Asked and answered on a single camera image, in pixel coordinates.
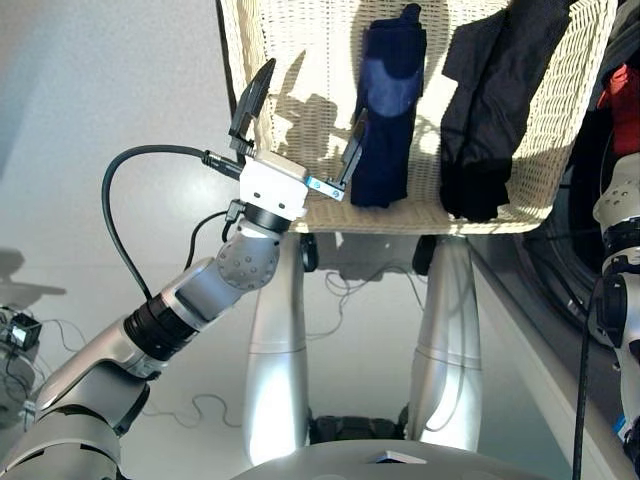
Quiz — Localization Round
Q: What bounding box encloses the navy blue cloth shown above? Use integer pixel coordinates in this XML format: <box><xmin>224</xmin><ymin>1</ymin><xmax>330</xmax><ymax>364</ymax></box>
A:
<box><xmin>349</xmin><ymin>3</ymin><xmax>429</xmax><ymax>211</ymax></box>

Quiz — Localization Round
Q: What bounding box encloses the black cloth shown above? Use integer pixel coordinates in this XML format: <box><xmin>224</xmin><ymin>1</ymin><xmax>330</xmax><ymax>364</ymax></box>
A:
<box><xmin>438</xmin><ymin>0</ymin><xmax>577</xmax><ymax>223</ymax></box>

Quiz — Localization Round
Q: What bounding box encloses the pale woven basket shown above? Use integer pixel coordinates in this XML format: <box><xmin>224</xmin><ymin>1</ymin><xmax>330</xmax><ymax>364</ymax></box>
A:
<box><xmin>216</xmin><ymin>0</ymin><xmax>622</xmax><ymax>236</ymax></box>

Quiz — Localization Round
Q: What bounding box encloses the small black device box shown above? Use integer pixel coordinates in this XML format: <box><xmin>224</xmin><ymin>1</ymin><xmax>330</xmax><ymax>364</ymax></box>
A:
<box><xmin>9</xmin><ymin>312</ymin><xmax>44</xmax><ymax>350</ymax></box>

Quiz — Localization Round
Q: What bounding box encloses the grey robot torso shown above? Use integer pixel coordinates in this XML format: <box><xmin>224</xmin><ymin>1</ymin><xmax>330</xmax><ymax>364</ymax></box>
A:
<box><xmin>228</xmin><ymin>413</ymin><xmax>552</xmax><ymax>480</ymax></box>

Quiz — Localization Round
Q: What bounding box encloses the red cloth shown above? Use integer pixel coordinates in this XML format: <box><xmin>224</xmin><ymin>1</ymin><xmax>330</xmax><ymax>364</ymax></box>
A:
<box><xmin>596</xmin><ymin>64</ymin><xmax>640</xmax><ymax>157</ymax></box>

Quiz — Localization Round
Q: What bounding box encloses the silver robot leg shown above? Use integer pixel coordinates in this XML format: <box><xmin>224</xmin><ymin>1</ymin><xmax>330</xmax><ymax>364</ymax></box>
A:
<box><xmin>244</xmin><ymin>234</ymin><xmax>309</xmax><ymax>467</ymax></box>
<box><xmin>406</xmin><ymin>236</ymin><xmax>484</xmax><ymax>452</ymax></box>

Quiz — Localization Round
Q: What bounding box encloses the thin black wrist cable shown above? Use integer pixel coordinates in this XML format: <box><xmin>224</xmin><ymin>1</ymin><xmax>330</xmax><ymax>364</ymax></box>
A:
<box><xmin>183</xmin><ymin>199</ymin><xmax>247</xmax><ymax>272</ymax></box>

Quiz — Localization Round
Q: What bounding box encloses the thin floor cable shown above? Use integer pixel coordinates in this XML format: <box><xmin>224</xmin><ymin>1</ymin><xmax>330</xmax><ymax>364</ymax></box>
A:
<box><xmin>143</xmin><ymin>393</ymin><xmax>242</xmax><ymax>430</ymax></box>
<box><xmin>303</xmin><ymin>268</ymin><xmax>432</xmax><ymax>342</ymax></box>

